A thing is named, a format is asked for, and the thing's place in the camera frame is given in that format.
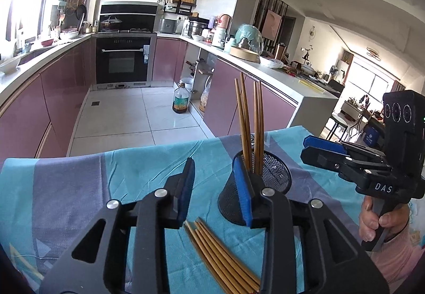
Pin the shallow white bowl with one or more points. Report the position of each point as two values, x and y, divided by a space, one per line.
69 35

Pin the brown wooden chopstick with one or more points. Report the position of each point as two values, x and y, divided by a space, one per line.
261 121
241 121
256 121
246 114

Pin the clear plastic bag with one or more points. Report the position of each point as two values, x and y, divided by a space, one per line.
206 98

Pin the pink wall painting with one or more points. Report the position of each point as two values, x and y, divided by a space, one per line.
271 26

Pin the person's right hand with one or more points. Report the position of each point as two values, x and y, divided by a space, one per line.
393 219

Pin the stainless steel pot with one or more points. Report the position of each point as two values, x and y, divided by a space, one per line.
196 28

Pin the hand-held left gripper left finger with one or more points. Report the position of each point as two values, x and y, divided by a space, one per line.
186 191

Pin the cooking oil bottle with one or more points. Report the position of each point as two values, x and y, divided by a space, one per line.
181 101

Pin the round stool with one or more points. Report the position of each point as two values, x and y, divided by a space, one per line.
338 121

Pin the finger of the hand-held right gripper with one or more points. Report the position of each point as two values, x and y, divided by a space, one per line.
323 144
322 158

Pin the black wall spice rack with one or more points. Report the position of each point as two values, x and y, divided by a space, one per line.
181 9

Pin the brown wooden box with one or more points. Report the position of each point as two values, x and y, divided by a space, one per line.
280 51

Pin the round bamboo steamer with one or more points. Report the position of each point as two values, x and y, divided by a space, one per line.
244 54

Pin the pot with glass lid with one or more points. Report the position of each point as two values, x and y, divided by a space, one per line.
111 23

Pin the black built-in oven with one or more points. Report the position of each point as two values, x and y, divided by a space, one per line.
123 61

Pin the black mesh utensil holder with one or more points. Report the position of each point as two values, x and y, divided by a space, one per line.
232 204

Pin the blue bag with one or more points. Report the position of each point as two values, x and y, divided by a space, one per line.
371 137

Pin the living room window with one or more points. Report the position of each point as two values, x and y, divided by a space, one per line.
375 80

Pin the pile of wooden chopsticks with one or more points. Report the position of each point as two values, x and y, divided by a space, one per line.
212 254

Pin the green appliance under plastic cover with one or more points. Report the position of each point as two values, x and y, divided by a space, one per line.
247 33

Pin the pink kettle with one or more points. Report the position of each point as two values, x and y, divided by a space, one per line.
225 20

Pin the person's right forearm pink sleeve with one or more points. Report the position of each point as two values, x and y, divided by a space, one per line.
398 257

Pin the teal and grey tablecloth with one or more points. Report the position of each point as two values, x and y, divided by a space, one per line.
66 187

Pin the hanging black frying pan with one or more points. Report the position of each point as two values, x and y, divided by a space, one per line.
81 11

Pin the pink kitchen base cabinet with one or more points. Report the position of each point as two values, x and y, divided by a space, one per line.
232 94
49 94

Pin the black range hood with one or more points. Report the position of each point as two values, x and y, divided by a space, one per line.
132 10

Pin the large white bowl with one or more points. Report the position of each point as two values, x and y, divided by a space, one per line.
10 65

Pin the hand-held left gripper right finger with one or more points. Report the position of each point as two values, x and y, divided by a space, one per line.
244 194

